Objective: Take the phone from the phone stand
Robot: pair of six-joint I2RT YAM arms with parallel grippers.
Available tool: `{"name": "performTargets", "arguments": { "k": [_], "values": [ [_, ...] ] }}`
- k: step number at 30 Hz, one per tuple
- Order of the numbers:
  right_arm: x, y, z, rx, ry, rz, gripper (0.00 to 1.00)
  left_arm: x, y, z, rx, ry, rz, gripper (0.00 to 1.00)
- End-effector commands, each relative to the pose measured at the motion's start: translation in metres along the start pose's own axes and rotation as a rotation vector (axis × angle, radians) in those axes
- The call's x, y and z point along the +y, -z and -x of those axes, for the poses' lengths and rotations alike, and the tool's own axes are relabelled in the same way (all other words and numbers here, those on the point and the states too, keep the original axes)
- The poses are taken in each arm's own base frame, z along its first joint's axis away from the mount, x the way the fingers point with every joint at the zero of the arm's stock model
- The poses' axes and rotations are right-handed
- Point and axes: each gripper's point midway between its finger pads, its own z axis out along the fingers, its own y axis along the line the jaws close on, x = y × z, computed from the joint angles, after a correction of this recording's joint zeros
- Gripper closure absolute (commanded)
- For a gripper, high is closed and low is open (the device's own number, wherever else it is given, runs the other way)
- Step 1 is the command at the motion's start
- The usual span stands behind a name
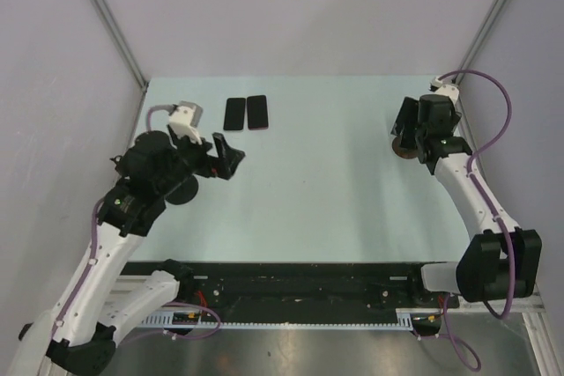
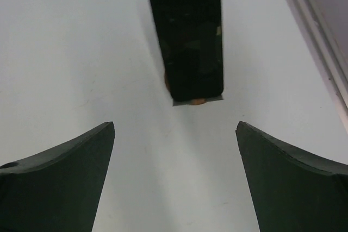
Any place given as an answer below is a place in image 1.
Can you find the black phone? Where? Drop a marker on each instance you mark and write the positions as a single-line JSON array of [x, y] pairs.
[[406, 123]]

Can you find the white slotted cable duct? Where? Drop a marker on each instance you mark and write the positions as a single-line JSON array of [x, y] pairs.
[[185, 320]]

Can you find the aluminium table rail right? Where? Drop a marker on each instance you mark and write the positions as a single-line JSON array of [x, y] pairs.
[[465, 184]]

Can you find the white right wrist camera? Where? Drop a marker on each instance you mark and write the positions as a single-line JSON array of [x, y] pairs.
[[441, 86]]

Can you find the aluminium frame post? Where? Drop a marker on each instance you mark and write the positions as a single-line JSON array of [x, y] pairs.
[[493, 14], [118, 38]]

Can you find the purple phone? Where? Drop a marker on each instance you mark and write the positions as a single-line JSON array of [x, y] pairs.
[[257, 112]]

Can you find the round wooden phone stand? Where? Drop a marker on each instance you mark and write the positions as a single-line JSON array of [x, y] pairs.
[[402, 152]]

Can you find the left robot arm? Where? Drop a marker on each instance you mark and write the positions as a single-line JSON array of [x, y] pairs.
[[80, 333]]

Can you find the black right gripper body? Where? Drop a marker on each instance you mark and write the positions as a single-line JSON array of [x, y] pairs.
[[418, 133]]

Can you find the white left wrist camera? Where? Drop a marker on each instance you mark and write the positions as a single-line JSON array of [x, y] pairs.
[[184, 120]]

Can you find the aluminium frame post right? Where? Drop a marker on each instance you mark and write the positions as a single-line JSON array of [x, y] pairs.
[[493, 14]]

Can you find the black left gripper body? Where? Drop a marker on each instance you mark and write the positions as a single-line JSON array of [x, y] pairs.
[[194, 158]]

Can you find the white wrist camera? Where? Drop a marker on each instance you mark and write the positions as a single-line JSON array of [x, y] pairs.
[[184, 120], [441, 86]]

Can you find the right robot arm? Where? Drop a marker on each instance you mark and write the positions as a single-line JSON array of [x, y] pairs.
[[502, 258]]

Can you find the aluminium frame post left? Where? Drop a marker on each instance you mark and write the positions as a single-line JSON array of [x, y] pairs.
[[118, 38]]

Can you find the silver white phone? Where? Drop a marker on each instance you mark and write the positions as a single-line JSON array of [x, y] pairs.
[[234, 117]]

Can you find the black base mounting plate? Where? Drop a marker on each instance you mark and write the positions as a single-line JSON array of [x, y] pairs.
[[311, 292]]

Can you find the black stand with ball joint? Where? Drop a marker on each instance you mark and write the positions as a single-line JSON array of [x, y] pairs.
[[118, 165]]

